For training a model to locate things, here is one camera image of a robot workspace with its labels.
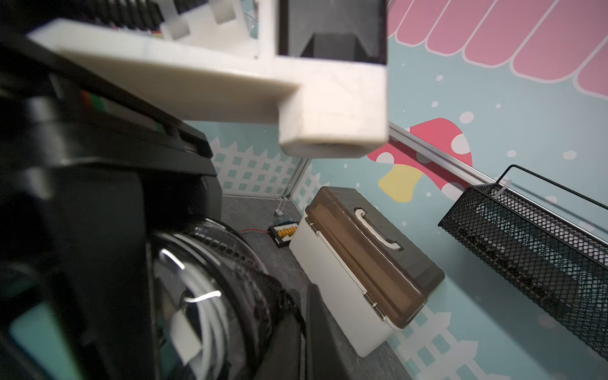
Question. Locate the brown lid storage box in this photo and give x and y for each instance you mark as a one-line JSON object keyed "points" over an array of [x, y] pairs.
{"points": [[372, 278]]}

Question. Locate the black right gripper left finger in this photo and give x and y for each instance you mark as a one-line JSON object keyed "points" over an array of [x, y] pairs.
{"points": [[282, 359]]}

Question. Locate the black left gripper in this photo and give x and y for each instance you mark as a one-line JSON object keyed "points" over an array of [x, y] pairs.
{"points": [[87, 172]]}

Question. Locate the black wire mesh basket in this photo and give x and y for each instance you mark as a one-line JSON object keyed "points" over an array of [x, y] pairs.
{"points": [[559, 266]]}

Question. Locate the black yellow charger board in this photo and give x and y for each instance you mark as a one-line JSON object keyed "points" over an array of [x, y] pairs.
{"points": [[283, 233]]}

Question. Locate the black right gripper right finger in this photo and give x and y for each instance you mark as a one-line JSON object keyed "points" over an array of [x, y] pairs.
{"points": [[323, 359]]}

